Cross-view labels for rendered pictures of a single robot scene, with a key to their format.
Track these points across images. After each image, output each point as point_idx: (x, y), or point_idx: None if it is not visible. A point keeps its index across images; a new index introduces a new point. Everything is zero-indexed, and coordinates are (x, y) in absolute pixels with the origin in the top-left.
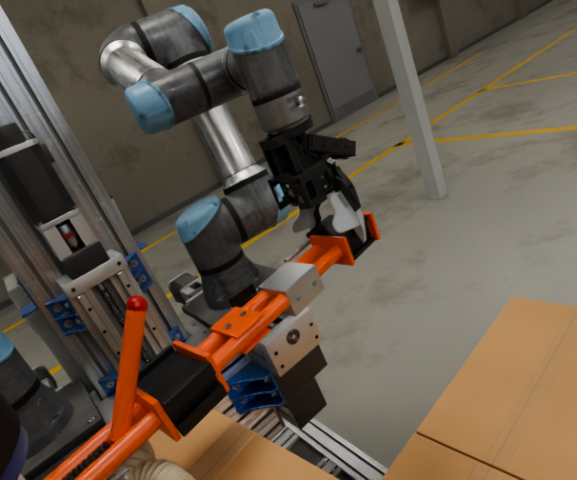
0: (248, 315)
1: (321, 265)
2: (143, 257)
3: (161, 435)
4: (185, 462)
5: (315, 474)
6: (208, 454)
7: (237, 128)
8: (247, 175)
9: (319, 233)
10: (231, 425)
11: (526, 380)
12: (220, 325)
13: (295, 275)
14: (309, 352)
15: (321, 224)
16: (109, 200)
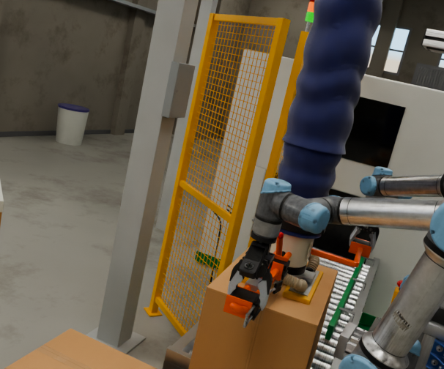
0: None
1: (244, 286)
2: None
3: (301, 310)
4: (279, 301)
5: (224, 291)
6: (270, 301)
7: (393, 309)
8: (366, 332)
9: (253, 292)
10: (269, 307)
11: None
12: (272, 271)
13: (251, 280)
14: None
15: (258, 298)
16: None
